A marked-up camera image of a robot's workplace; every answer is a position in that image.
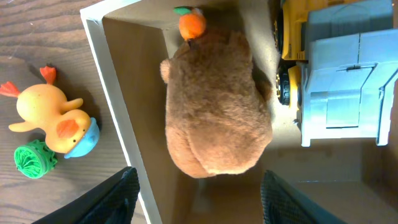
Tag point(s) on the green ribbed wheel toy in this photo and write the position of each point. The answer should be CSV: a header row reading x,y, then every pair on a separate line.
x,y
34,159

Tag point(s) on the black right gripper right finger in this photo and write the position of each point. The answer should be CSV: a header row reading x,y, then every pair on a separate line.
x,y
284,204

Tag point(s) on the white cardboard box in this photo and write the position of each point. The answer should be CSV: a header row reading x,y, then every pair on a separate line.
x,y
350,178

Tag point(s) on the brown plush capybara toy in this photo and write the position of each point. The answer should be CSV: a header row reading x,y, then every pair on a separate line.
x,y
217,117

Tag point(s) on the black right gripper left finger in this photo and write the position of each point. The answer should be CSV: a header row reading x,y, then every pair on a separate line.
x,y
112,201

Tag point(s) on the yellow grey toy truck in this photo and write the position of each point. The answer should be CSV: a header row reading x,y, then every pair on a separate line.
x,y
339,67

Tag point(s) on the orange rubber duck toy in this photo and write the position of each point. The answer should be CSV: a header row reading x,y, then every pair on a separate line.
x,y
68,129

